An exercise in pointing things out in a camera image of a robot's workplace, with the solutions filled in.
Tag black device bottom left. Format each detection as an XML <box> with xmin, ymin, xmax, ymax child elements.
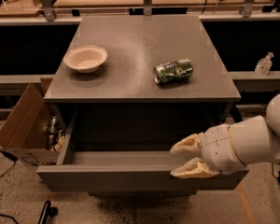
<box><xmin>37</xmin><ymin>201</ymin><xmax>58</xmax><ymax>224</ymax></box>

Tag grey drawer cabinet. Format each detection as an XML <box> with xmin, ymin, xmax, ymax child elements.
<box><xmin>43</xmin><ymin>14</ymin><xmax>242</xmax><ymax>198</ymax></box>

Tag grey top drawer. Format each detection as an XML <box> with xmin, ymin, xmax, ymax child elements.
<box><xmin>37</xmin><ymin>104</ymin><xmax>247</xmax><ymax>196</ymax></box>

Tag metal railing post left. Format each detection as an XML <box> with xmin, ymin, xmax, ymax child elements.
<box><xmin>40</xmin><ymin>0</ymin><xmax>56</xmax><ymax>21</ymax></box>

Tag metal can in box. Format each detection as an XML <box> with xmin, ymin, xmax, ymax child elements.
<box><xmin>47</xmin><ymin>117</ymin><xmax>60</xmax><ymax>147</ymax></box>

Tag crushed green soda can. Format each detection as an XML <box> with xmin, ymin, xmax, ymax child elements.
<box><xmin>153</xmin><ymin>59</ymin><xmax>193</xmax><ymax>84</ymax></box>

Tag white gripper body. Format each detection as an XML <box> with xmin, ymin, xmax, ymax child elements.
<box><xmin>199</xmin><ymin>124</ymin><xmax>246</xmax><ymax>175</ymax></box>

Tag metal railing post middle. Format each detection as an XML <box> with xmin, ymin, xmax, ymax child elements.
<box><xmin>143</xmin><ymin>0</ymin><xmax>152</xmax><ymax>16</ymax></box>

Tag black cable on floor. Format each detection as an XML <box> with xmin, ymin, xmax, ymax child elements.
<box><xmin>0</xmin><ymin>147</ymin><xmax>19</xmax><ymax>187</ymax></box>

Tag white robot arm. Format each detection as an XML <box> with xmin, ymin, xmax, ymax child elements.
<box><xmin>170</xmin><ymin>94</ymin><xmax>280</xmax><ymax>179</ymax></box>

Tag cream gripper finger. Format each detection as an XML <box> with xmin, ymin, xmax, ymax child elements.
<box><xmin>170</xmin><ymin>133</ymin><xmax>203</xmax><ymax>157</ymax></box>
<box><xmin>170</xmin><ymin>158</ymin><xmax>218</xmax><ymax>179</ymax></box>

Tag brown cardboard box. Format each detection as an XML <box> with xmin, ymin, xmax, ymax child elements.
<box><xmin>0</xmin><ymin>84</ymin><xmax>59</xmax><ymax>172</ymax></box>

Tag white paper bowl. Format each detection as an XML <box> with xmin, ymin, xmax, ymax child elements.
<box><xmin>63</xmin><ymin>45</ymin><xmax>107</xmax><ymax>74</ymax></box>

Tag clear hand sanitizer bottle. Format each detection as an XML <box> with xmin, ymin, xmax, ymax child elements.
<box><xmin>255</xmin><ymin>52</ymin><xmax>273</xmax><ymax>76</ymax></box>

